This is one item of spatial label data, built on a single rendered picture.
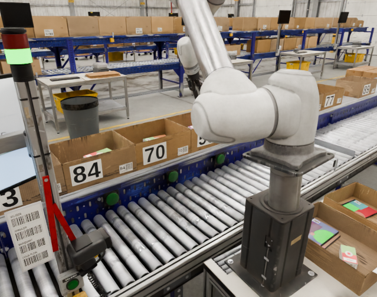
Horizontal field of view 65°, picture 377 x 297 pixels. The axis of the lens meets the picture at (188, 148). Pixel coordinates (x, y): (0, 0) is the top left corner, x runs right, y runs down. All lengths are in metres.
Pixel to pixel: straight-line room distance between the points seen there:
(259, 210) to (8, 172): 0.79
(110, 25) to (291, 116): 5.74
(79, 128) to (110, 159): 2.75
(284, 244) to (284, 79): 0.55
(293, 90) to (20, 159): 0.79
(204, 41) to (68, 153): 1.13
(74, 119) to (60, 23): 2.31
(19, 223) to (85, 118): 3.46
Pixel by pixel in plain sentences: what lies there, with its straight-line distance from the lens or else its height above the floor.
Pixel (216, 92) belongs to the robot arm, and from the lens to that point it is 0.83.
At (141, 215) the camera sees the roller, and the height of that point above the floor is 0.75.
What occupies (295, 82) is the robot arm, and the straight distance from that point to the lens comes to 0.90.
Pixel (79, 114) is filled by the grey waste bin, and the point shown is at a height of 0.51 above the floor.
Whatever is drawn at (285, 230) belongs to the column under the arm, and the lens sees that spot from 1.06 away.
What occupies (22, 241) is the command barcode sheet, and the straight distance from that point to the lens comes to 0.92.
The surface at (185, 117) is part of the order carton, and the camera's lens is 2.16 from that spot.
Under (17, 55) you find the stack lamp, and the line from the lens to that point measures 0.76.
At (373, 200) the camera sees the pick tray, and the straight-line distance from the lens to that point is 1.88.
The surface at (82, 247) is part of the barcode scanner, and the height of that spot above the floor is 1.09.
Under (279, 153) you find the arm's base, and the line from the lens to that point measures 0.95.
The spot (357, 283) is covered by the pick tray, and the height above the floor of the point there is 0.80.
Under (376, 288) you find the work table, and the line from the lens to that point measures 1.42.
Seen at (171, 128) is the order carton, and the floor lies 0.99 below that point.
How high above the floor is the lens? 1.68
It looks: 24 degrees down
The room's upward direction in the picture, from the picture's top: straight up
